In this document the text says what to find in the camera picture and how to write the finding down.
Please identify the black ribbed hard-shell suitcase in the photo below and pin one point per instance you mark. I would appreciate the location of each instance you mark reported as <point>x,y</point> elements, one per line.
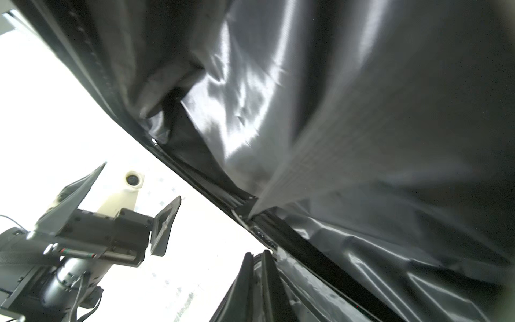
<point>370,144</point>

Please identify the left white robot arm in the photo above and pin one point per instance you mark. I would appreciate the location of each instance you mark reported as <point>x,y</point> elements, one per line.
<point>50,272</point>

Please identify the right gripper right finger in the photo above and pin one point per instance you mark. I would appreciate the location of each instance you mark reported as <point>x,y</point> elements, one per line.
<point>276,303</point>

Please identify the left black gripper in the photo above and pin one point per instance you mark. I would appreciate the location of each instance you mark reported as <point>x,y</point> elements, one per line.
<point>122,239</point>

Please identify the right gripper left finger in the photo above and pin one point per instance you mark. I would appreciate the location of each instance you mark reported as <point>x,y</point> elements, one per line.
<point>237,304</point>

